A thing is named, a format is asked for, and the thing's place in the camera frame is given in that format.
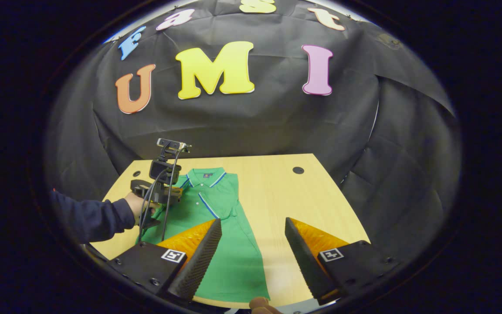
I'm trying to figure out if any green T-shirt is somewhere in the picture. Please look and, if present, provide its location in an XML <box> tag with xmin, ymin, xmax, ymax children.
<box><xmin>137</xmin><ymin>167</ymin><xmax>271</xmax><ymax>304</ymax></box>

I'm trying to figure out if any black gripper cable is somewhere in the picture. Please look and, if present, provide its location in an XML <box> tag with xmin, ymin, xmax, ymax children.
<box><xmin>137</xmin><ymin>168</ymin><xmax>166</xmax><ymax>244</ymax></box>
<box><xmin>161</xmin><ymin>146</ymin><xmax>189</xmax><ymax>243</ymax></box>

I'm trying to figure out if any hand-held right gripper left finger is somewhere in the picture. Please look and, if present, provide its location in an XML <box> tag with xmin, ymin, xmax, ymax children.
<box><xmin>109</xmin><ymin>218</ymin><xmax>223</xmax><ymax>304</ymax></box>

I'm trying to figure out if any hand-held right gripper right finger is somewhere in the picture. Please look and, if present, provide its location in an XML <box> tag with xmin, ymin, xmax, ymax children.
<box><xmin>284</xmin><ymin>217</ymin><xmax>402</xmax><ymax>306</ymax></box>

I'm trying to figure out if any black backdrop cloth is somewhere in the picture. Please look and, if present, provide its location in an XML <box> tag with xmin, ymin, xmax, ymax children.
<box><xmin>44</xmin><ymin>0</ymin><xmax>463</xmax><ymax>262</ymax></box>

